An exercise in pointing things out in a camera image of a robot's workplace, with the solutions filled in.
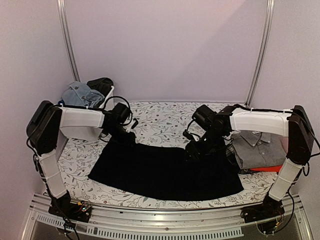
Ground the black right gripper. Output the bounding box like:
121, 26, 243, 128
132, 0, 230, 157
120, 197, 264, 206
183, 127, 226, 164

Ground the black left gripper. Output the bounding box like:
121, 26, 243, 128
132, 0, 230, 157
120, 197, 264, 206
106, 124, 136, 149

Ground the black garment with logo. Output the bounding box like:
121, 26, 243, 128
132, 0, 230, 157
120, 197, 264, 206
88, 142, 244, 201

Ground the grey button-up shirt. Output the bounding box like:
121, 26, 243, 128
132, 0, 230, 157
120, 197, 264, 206
232, 130, 287, 170

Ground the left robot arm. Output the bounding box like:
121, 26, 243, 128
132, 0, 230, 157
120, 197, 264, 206
26, 100, 136, 217

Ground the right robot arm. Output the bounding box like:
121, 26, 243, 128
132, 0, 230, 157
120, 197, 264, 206
183, 104, 319, 218

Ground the white plastic laundry basket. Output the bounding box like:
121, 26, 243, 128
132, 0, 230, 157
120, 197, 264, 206
59, 100, 114, 142

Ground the black white plaid garment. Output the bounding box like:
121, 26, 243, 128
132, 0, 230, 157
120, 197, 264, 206
225, 144, 252, 175

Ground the floral patterned table cover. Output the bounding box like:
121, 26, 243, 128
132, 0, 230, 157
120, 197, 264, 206
57, 102, 277, 210

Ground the dark olive garment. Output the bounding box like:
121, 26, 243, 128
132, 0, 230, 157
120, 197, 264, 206
86, 77, 114, 97

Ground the light blue denim garment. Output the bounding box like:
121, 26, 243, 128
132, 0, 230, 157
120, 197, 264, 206
61, 81, 105, 108

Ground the blue garment in basket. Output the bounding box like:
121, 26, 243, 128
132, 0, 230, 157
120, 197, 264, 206
57, 100, 64, 106

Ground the red folded t-shirt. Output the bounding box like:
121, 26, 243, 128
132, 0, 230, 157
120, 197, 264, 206
250, 165, 282, 173

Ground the aluminium table front rail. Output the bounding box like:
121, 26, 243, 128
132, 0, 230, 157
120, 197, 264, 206
21, 193, 315, 240

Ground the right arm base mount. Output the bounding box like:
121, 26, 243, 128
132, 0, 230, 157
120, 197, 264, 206
240, 199, 285, 235

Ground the aluminium frame post left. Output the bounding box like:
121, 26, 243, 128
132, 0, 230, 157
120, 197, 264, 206
56, 0, 81, 82

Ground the aluminium frame post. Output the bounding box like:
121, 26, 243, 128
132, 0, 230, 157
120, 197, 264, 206
56, 0, 81, 82
245, 0, 275, 107

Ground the aluminium frame post right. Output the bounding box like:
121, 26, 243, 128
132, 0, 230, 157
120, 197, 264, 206
245, 0, 275, 107

